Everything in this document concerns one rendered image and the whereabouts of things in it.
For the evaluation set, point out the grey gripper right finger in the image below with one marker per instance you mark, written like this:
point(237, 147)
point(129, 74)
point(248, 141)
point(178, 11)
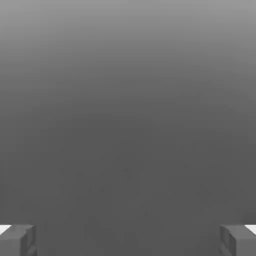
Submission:
point(241, 243)

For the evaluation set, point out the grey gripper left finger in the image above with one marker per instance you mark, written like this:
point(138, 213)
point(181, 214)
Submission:
point(14, 242)

